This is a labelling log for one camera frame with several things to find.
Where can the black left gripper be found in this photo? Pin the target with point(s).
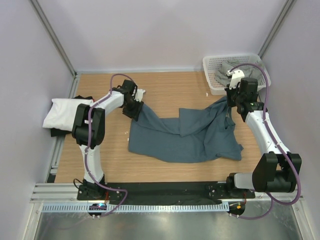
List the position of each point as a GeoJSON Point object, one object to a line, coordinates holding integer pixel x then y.
{"type": "Point", "coordinates": [135, 114]}

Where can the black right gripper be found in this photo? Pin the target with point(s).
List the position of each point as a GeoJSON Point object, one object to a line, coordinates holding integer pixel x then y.
{"type": "Point", "coordinates": [229, 92]}

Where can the blue t shirt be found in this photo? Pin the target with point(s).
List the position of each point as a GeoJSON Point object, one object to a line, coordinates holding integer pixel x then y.
{"type": "Point", "coordinates": [195, 136]}

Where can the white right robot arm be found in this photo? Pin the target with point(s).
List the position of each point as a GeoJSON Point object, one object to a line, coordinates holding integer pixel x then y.
{"type": "Point", "coordinates": [278, 168]}

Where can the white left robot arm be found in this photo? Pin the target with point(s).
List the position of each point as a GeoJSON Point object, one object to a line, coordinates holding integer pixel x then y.
{"type": "Point", "coordinates": [89, 128]}

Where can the grey t shirt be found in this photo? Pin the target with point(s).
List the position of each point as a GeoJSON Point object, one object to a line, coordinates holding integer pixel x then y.
{"type": "Point", "coordinates": [248, 70]}

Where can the white plastic basket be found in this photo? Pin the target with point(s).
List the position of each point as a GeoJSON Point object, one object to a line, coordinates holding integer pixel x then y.
{"type": "Point", "coordinates": [211, 64]}

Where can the folded white t shirt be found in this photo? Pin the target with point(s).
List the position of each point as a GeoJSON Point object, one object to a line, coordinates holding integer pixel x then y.
{"type": "Point", "coordinates": [62, 113]}

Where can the folded black t shirt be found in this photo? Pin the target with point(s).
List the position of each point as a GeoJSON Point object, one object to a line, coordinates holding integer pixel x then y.
{"type": "Point", "coordinates": [54, 132]}

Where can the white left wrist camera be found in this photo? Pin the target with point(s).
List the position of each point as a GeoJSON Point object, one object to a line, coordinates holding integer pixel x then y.
{"type": "Point", "coordinates": [139, 94]}

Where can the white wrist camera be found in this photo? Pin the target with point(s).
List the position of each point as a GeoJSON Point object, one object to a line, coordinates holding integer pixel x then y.
{"type": "Point", "coordinates": [139, 94]}
{"type": "Point", "coordinates": [236, 76]}

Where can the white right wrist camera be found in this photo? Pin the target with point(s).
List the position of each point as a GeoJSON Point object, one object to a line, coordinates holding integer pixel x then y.
{"type": "Point", "coordinates": [236, 76]}

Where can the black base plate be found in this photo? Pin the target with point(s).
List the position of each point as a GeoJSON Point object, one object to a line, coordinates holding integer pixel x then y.
{"type": "Point", "coordinates": [165, 193]}

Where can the aluminium right corner post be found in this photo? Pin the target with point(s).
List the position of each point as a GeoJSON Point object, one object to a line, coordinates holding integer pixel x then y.
{"type": "Point", "coordinates": [279, 21]}

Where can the aluminium corner post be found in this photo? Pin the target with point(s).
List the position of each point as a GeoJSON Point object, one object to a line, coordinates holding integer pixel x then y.
{"type": "Point", "coordinates": [279, 21]}
{"type": "Point", "coordinates": [52, 35]}

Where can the slotted grey cable duct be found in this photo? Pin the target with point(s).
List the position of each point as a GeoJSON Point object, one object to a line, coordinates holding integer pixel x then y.
{"type": "Point", "coordinates": [91, 207]}

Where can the aluminium front rail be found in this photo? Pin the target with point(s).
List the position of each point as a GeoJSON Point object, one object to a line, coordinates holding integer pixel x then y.
{"type": "Point", "coordinates": [67, 192]}

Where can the aluminium left corner post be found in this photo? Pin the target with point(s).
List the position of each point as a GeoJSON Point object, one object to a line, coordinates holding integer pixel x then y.
{"type": "Point", "coordinates": [52, 35]}

